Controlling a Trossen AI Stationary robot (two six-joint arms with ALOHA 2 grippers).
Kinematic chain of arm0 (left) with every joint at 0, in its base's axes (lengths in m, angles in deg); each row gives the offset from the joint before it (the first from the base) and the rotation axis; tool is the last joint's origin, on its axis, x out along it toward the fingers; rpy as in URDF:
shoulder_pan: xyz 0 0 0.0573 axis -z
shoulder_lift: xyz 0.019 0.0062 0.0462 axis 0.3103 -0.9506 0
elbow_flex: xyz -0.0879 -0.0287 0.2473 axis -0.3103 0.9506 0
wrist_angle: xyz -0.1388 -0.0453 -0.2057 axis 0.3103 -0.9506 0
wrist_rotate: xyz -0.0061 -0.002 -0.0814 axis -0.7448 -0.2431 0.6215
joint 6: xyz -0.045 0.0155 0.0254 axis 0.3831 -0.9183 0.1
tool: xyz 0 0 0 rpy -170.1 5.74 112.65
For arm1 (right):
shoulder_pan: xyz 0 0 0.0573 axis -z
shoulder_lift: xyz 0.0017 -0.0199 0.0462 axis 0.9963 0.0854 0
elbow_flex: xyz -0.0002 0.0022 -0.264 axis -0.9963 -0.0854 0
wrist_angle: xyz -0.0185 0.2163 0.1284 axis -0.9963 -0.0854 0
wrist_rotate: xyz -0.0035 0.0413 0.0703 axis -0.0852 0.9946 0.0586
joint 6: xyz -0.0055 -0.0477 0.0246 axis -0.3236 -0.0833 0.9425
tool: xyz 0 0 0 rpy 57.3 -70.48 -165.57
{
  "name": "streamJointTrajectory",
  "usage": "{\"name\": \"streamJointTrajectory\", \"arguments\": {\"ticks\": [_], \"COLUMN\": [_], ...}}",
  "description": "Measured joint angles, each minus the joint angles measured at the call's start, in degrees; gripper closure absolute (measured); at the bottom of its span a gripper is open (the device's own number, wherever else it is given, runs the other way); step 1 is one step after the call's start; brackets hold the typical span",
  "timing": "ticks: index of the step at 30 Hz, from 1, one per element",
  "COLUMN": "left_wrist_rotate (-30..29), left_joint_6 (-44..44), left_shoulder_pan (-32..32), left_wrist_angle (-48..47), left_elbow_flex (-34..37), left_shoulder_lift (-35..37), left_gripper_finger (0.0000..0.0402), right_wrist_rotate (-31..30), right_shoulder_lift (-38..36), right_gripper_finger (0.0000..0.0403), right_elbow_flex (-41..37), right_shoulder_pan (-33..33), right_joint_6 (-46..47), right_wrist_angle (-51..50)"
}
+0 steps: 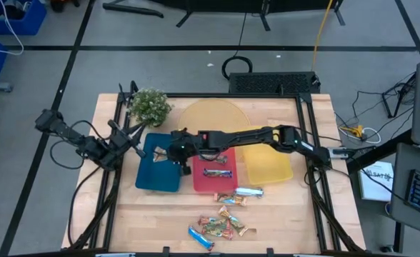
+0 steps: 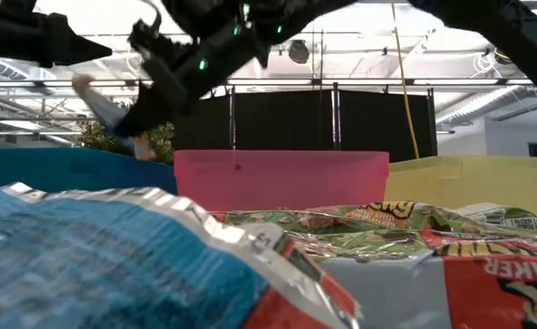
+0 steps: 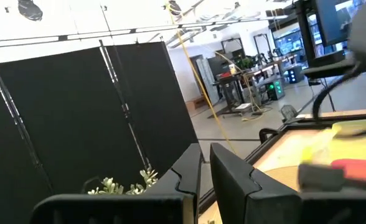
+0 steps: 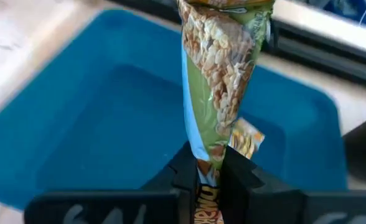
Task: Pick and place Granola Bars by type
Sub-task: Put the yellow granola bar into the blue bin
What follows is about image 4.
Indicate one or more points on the blue storage crate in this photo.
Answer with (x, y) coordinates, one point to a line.
(348, 12)

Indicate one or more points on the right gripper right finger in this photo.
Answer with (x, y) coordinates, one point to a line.
(239, 193)

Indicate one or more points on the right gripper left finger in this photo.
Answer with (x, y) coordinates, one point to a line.
(176, 186)

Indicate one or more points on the blue plastic sorting bin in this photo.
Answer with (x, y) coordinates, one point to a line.
(92, 124)

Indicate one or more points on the green light blue granola bar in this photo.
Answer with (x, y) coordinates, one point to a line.
(220, 62)

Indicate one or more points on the black metal table frame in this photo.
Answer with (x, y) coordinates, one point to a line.
(326, 62)

